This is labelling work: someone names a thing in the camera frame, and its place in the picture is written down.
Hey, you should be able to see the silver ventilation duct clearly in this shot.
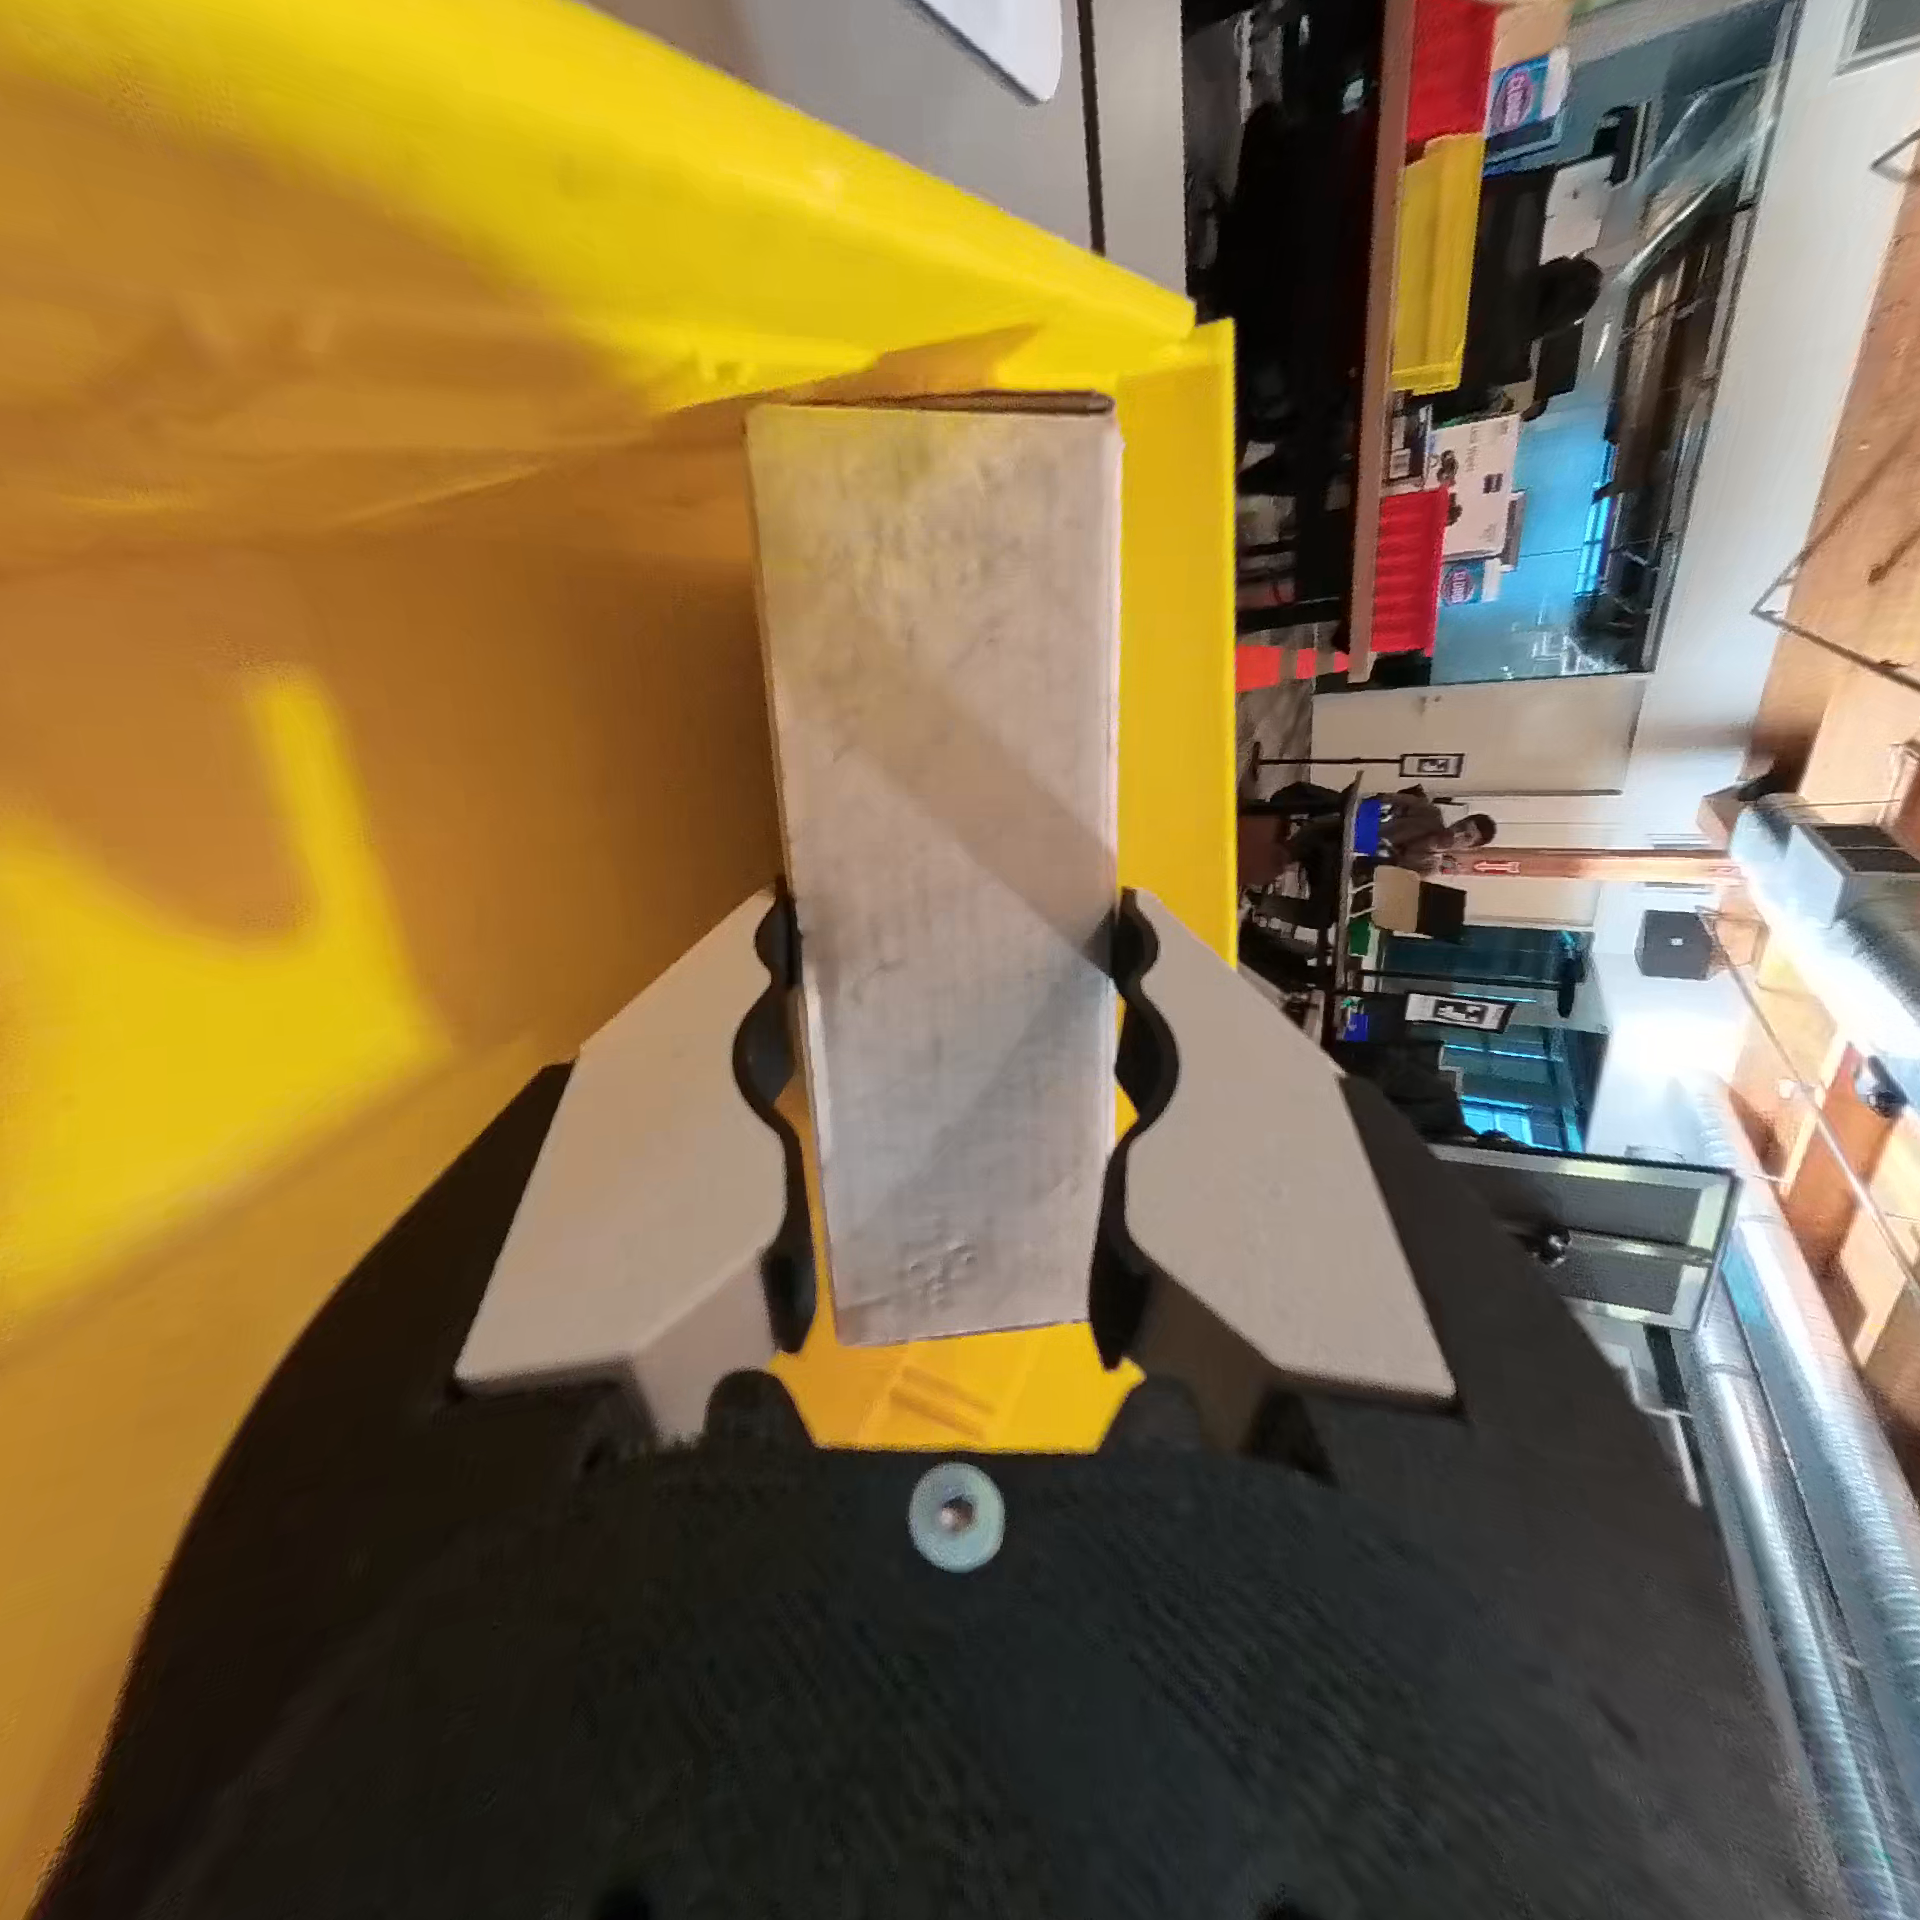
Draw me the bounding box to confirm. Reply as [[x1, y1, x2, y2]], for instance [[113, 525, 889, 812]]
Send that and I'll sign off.
[[1670, 1079, 1920, 1920], [1747, 791, 1920, 1037]]

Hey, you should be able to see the white cardboard mailer box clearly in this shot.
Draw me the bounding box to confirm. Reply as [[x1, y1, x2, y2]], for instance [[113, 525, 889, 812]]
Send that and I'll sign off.
[[745, 392, 1128, 1347]]

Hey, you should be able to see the yellow plastic bin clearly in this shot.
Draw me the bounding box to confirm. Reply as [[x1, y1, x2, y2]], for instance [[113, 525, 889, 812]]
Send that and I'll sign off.
[[0, 0, 1238, 1455]]

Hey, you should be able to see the wooden shelf board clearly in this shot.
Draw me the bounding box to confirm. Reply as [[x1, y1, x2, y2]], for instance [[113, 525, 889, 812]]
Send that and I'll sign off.
[[1340, 0, 1426, 688]]

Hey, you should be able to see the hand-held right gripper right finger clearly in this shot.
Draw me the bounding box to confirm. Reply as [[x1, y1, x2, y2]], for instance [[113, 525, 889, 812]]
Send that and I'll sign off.
[[1085, 884, 1462, 1453]]

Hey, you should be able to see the red plastic bin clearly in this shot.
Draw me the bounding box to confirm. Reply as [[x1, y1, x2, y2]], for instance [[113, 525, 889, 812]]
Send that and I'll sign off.
[[1409, 0, 1501, 144], [1370, 491, 1457, 653]]

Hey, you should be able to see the grey desk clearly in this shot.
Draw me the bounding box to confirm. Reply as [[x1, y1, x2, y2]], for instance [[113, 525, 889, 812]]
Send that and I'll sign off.
[[795, 0, 1192, 324]]

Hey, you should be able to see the yellow storage bin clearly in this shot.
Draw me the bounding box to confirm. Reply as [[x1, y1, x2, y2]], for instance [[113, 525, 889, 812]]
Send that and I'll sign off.
[[1390, 135, 1489, 395]]

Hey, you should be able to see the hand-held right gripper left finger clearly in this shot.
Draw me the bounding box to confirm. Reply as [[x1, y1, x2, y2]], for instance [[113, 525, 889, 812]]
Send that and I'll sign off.
[[456, 884, 822, 1444]]

